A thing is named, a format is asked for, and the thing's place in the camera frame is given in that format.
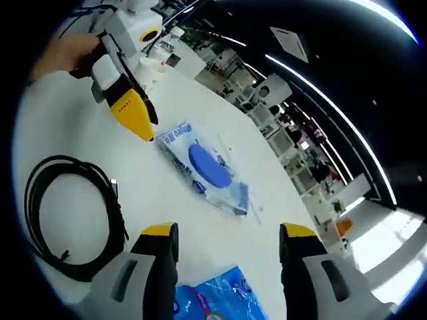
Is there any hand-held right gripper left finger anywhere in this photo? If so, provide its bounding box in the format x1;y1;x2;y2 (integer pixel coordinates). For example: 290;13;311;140
71;222;179;320

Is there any orange bag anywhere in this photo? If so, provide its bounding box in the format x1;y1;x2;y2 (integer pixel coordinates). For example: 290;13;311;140
336;216;354;236

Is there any ceiling air conditioner vent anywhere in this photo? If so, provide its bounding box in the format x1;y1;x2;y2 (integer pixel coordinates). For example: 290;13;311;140
270;26;310;63

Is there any blue tissue pack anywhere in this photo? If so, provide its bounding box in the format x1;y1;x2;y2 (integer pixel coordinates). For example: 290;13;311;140
171;265;271;320

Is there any row of white office chairs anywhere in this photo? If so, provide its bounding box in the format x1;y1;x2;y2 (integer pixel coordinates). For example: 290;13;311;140
206;46;334;201

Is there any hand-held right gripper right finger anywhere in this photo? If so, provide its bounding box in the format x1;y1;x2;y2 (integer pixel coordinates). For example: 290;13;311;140
279;222;398;320

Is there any long curved ceiling light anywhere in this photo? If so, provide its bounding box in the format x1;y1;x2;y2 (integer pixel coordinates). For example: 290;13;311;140
266;55;398;206
363;0;418;44

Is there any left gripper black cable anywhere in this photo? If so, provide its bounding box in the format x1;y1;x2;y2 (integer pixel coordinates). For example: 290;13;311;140
59;0;117;38

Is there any wall screen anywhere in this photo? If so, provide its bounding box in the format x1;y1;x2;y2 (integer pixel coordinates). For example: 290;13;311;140
310;119;327;141

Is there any wet wipes pack blue lid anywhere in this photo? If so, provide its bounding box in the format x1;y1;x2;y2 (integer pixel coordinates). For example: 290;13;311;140
155;120;250;217

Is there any person's left hand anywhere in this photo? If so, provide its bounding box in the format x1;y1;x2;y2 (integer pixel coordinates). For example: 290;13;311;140
49;33;101;78

